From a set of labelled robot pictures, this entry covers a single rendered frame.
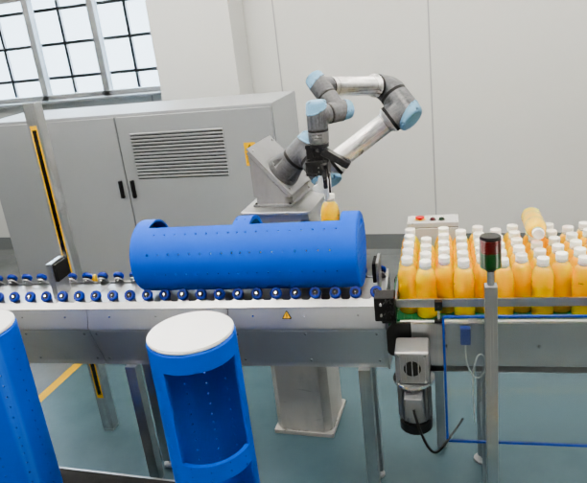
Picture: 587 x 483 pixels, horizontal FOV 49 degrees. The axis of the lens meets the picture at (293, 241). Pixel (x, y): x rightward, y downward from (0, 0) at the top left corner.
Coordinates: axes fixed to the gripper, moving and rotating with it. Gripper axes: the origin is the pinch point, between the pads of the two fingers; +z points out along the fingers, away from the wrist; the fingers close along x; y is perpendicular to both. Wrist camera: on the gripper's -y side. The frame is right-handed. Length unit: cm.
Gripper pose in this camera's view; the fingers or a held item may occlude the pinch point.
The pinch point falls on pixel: (329, 195)
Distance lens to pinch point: 241.9
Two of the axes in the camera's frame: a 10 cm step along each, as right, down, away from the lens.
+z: 1.0, 9.3, 3.4
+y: -9.7, 0.2, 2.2
